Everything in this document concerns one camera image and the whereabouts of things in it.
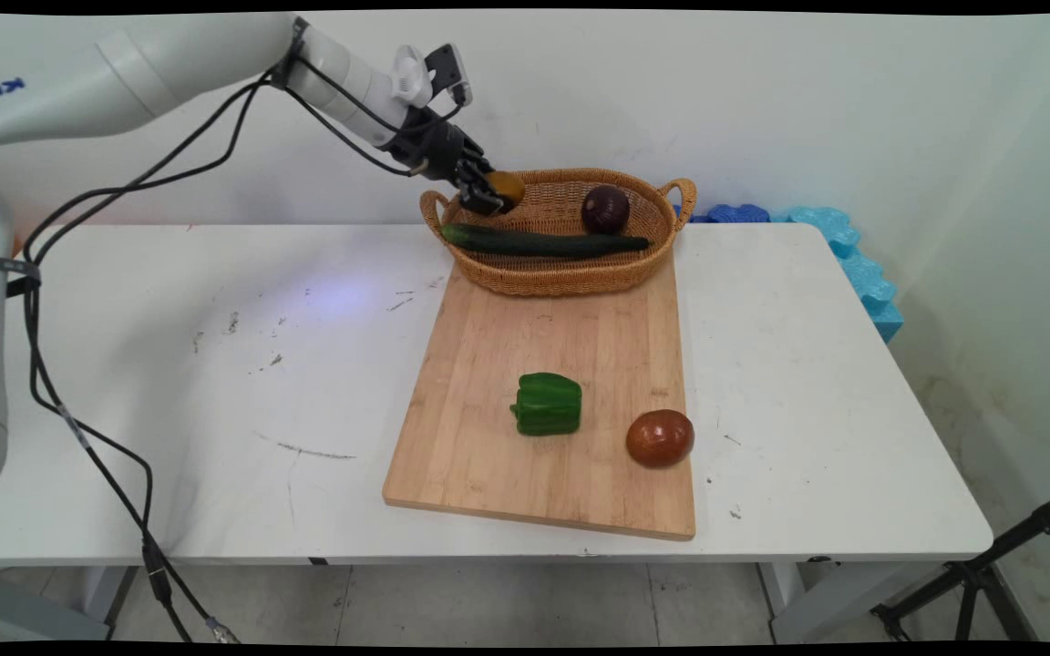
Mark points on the dark blue foam piece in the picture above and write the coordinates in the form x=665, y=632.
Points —
x=736, y=213

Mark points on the dark green cucumber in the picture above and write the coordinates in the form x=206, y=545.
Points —
x=534, y=242

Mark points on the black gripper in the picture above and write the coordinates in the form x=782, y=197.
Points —
x=438, y=146

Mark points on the white table leg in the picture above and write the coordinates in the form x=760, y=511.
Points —
x=42, y=601
x=826, y=597

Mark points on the purple onion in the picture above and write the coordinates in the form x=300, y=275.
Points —
x=605, y=210

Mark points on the yellow-orange round vegetable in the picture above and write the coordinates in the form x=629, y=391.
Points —
x=511, y=187

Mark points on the black tripod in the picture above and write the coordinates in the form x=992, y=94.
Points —
x=972, y=574

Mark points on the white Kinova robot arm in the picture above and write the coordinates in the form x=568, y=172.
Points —
x=169, y=64

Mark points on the light blue foam piece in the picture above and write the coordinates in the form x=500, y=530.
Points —
x=867, y=278

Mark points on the woven wicker basket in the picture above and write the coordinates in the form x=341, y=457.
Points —
x=561, y=278

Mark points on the red-brown tomato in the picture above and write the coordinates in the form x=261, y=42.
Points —
x=660, y=439

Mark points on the bamboo cutting board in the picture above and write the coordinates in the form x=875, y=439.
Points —
x=488, y=456

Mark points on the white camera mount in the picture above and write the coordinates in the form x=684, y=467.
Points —
x=410, y=76

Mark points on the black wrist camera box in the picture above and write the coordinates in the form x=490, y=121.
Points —
x=448, y=71

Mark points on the green bell pepper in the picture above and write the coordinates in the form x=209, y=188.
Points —
x=547, y=405

